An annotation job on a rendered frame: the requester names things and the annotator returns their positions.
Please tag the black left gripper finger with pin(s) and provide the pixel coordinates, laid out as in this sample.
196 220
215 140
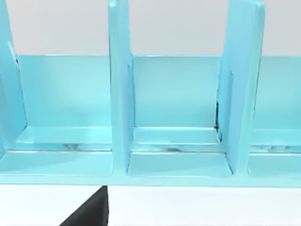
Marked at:
91 209

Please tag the light blue rack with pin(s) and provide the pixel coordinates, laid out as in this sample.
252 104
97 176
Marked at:
70 99

